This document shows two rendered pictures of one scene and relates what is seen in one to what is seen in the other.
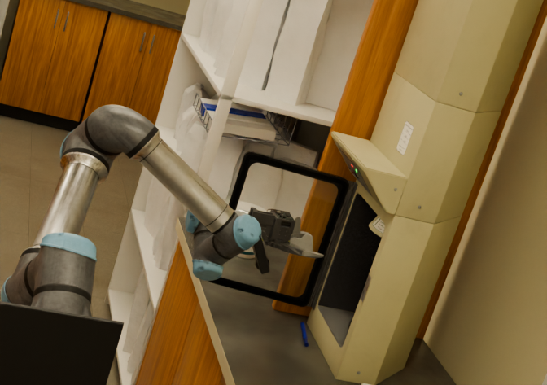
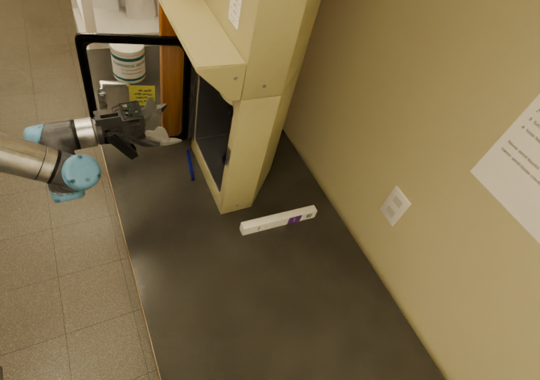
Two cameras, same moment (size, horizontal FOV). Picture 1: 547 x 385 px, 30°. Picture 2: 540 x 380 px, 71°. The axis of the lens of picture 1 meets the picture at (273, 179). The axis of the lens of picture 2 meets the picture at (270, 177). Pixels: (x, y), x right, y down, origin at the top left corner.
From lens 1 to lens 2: 1.75 m
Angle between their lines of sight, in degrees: 37
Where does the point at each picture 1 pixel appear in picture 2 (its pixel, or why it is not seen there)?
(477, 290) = (317, 97)
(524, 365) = (366, 177)
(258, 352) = (153, 210)
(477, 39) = not seen: outside the picture
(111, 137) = not seen: outside the picture
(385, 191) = (225, 83)
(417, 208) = (263, 87)
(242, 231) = (75, 181)
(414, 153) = (249, 34)
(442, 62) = not seen: outside the picture
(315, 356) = (202, 190)
